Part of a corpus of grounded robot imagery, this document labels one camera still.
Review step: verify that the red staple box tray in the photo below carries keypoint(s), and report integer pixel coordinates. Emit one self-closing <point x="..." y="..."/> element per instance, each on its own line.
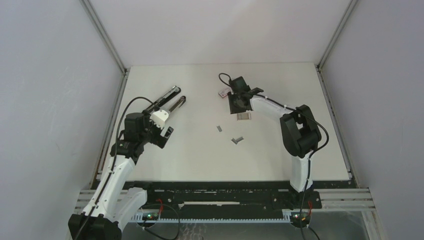
<point x="243" y="116"/>

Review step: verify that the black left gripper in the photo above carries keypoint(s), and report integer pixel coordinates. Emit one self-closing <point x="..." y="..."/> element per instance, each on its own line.
<point x="159" y="140"/>

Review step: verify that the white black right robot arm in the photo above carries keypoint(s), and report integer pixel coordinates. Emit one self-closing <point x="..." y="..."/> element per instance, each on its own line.
<point x="299" y="129"/>

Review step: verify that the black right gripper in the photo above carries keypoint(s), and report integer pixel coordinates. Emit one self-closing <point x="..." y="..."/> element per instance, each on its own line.
<point x="233" y="110"/>

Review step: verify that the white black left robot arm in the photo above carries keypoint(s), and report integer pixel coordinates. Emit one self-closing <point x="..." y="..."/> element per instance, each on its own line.
<point x="105" y="217"/>

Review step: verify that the aluminium frame rail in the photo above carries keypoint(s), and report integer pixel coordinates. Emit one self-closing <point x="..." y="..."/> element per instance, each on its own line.
<point x="257" y="205"/>

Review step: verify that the black stapler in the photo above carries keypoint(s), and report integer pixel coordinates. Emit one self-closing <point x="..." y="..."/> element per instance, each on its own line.
<point x="161" y="101"/>

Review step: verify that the red white staple box sleeve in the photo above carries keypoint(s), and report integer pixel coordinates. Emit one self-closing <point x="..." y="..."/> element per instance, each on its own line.
<point x="224" y="92"/>

